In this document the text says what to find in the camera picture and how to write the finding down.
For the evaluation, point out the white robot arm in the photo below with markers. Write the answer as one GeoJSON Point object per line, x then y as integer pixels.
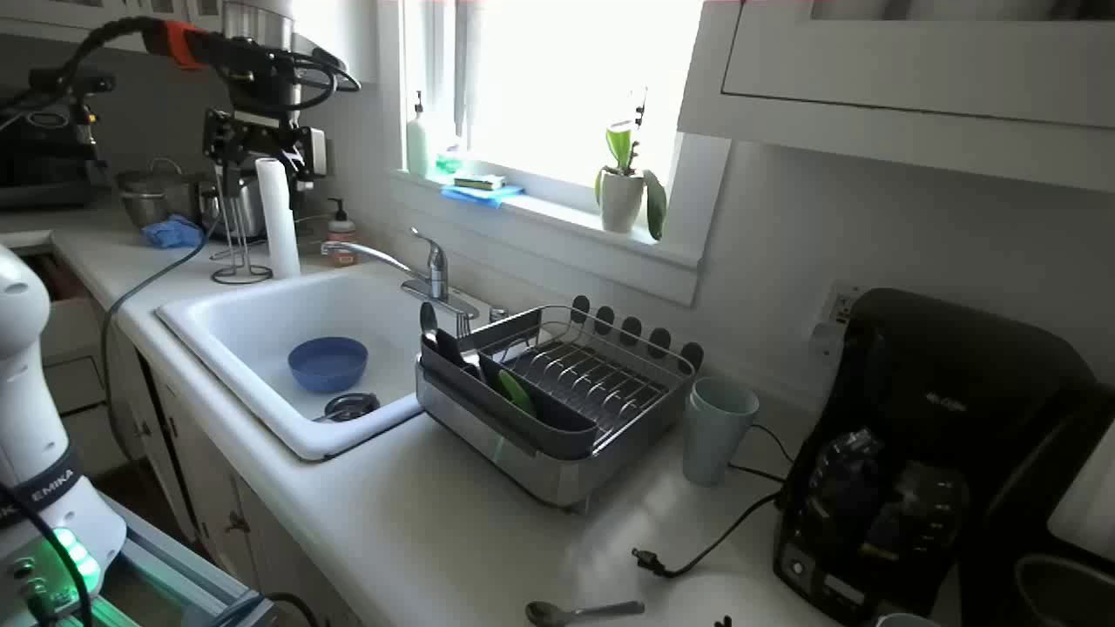
{"type": "Point", "coordinates": [40, 476]}

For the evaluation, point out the steel dish rack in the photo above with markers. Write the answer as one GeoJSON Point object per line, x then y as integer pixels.
{"type": "Point", "coordinates": [605, 389]}

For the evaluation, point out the black sink drain strainer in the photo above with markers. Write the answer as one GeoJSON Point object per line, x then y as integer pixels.
{"type": "Point", "coordinates": [348, 406]}

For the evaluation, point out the black coffee maker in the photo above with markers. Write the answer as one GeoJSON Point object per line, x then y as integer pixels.
{"type": "Point", "coordinates": [927, 456]}

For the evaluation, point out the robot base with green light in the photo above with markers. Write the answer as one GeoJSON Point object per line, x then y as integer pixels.
{"type": "Point", "coordinates": [51, 577]}

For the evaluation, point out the metal spoon on counter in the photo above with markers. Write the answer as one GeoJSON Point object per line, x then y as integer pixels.
{"type": "Point", "coordinates": [548, 613]}

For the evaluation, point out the blue bowl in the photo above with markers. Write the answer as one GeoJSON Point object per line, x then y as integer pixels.
{"type": "Point", "coordinates": [330, 363]}

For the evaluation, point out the white upper cabinet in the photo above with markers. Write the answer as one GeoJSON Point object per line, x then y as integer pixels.
{"type": "Point", "coordinates": [961, 86]}

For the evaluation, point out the blue cloth on counter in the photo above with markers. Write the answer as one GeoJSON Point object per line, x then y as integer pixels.
{"type": "Point", "coordinates": [176, 231]}

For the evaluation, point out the white sink basin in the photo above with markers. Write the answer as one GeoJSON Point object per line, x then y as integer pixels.
{"type": "Point", "coordinates": [245, 334]}

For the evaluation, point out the pale green cup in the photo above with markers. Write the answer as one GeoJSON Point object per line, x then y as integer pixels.
{"type": "Point", "coordinates": [715, 423]}

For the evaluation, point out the black appliance far left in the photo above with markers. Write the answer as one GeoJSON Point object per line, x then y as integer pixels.
{"type": "Point", "coordinates": [47, 139]}

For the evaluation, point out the chrome sink faucet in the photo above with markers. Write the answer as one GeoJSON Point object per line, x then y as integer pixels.
{"type": "Point", "coordinates": [426, 284]}

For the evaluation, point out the potted plant white pot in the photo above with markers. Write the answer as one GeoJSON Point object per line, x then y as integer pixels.
{"type": "Point", "coordinates": [622, 188]}

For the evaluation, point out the glass jar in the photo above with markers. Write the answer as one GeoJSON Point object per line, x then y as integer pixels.
{"type": "Point", "coordinates": [152, 197]}

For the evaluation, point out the wire paper towel holder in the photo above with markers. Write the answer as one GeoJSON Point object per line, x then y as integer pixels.
{"type": "Point", "coordinates": [242, 269]}

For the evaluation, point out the white paper towel roll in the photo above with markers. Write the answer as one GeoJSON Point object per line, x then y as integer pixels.
{"type": "Point", "coordinates": [276, 217]}

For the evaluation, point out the green soap dispenser bottle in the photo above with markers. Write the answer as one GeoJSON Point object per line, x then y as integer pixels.
{"type": "Point", "coordinates": [415, 138]}

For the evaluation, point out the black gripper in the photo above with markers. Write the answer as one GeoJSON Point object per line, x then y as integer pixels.
{"type": "Point", "coordinates": [230, 138]}

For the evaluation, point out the green utensil in rack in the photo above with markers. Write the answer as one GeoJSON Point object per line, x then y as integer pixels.
{"type": "Point", "coordinates": [512, 392]}

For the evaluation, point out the small amber soap bottle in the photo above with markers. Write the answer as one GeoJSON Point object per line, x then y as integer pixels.
{"type": "Point", "coordinates": [339, 234]}

